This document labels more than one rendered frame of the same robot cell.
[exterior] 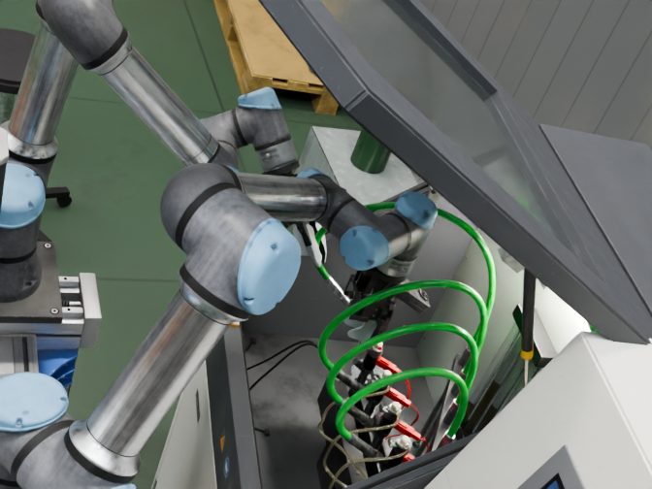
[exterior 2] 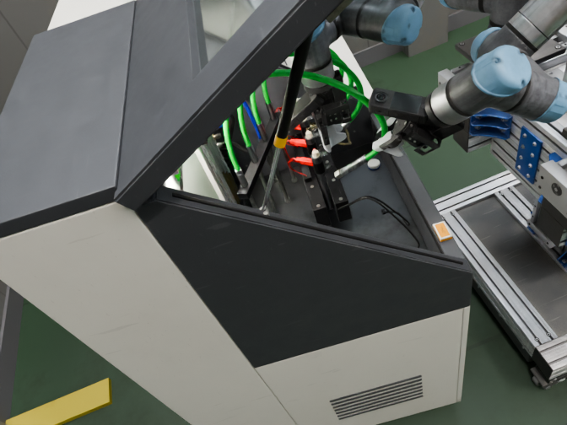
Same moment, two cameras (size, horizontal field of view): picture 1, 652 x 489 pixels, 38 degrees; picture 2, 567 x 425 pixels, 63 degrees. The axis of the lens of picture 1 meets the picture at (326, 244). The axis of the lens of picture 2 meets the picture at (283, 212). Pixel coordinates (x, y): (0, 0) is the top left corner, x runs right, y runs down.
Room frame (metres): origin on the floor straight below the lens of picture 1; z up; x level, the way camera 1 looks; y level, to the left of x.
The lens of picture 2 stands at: (2.28, 0.14, 1.92)
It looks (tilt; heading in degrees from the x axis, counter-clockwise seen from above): 47 degrees down; 208
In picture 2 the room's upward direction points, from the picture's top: 21 degrees counter-clockwise
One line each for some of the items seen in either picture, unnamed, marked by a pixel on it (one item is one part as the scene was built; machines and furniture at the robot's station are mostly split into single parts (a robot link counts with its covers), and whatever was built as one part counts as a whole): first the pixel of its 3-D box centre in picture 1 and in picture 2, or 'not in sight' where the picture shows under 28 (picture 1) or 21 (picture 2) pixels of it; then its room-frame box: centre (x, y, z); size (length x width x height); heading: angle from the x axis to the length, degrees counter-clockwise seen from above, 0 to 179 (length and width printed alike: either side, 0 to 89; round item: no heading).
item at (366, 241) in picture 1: (367, 236); (345, 15); (1.34, -0.06, 1.43); 0.11 x 0.11 x 0.08; 61
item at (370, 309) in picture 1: (375, 288); (326, 99); (1.41, -0.12, 1.28); 0.09 x 0.08 x 0.12; 113
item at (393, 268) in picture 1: (394, 258); (315, 70); (1.41, -0.13, 1.36); 0.08 x 0.08 x 0.05
